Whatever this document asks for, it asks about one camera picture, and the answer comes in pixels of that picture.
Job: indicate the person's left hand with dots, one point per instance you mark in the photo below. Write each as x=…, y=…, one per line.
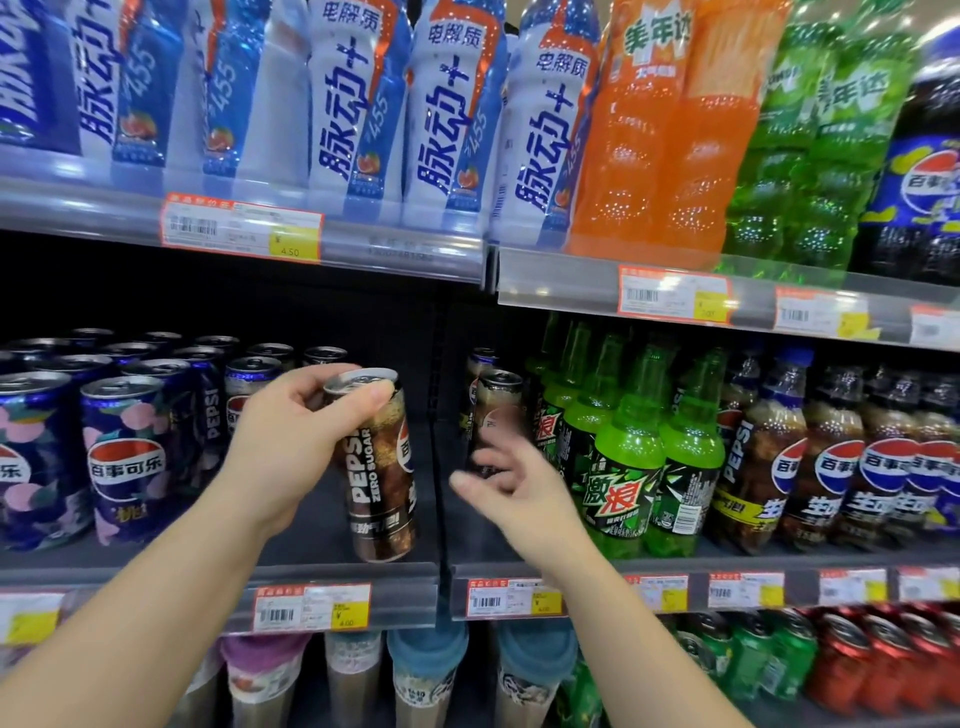
x=274, y=442

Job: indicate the person's right hand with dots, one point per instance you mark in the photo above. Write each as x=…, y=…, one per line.
x=536, y=502

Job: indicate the person's right middle finger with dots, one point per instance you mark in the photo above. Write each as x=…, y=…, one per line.
x=504, y=439

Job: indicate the person's right thumb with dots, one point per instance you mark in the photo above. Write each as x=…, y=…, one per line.
x=476, y=493

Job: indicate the person's left thumb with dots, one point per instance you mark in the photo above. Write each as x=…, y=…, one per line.
x=352, y=412

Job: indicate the brown cola can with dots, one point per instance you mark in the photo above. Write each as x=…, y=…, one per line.
x=474, y=375
x=379, y=487
x=496, y=405

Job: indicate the person's right forearm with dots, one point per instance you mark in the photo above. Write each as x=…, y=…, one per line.
x=637, y=652

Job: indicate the person's left forearm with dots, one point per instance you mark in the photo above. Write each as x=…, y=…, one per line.
x=142, y=622

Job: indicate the white and yellow price tag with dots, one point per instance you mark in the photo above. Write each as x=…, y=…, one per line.
x=814, y=311
x=936, y=328
x=232, y=229
x=30, y=619
x=307, y=607
x=930, y=583
x=667, y=294
x=851, y=586
x=510, y=598
x=742, y=590
x=664, y=592

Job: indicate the group of small green soda bottles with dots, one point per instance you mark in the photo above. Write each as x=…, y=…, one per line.
x=630, y=465

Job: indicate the drink cup with blue lid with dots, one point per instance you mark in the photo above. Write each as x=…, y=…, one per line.
x=426, y=667
x=534, y=664

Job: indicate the drink cup with grey lid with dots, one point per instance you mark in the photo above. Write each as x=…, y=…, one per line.
x=354, y=667

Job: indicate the green soda can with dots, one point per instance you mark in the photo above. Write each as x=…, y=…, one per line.
x=791, y=656
x=705, y=645
x=579, y=697
x=746, y=660

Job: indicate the group of blue cola cans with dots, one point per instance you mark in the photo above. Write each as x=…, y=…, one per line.
x=120, y=450

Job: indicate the drink cup with purple lid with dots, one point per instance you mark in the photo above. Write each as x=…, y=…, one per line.
x=262, y=675

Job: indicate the row of white blue drink bottles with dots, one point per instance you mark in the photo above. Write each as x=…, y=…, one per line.
x=352, y=112

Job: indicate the large orange soda bottle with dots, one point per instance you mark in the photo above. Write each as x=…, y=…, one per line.
x=626, y=135
x=712, y=150

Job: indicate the row of small cola bottles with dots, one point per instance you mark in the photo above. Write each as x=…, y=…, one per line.
x=832, y=465

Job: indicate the large green soda bottle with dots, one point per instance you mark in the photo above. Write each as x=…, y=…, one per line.
x=844, y=142
x=765, y=172

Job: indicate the red cola can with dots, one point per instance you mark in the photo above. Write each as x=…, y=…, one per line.
x=934, y=660
x=836, y=664
x=889, y=664

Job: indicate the large dark cola bottle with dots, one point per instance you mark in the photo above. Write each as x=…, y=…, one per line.
x=919, y=202

